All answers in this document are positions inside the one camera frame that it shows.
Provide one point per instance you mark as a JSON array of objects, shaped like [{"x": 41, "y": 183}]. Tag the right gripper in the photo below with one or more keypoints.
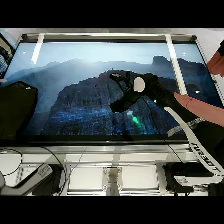
[{"x": 121, "y": 104}]

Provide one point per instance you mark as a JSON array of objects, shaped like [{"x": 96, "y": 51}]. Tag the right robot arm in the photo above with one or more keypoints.
[{"x": 200, "y": 151}]

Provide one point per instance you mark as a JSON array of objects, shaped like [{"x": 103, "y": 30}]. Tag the black garment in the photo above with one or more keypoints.
[
  {"x": 15, "y": 110},
  {"x": 215, "y": 137}
]

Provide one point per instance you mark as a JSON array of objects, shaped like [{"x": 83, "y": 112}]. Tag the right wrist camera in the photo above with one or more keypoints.
[{"x": 120, "y": 79}]

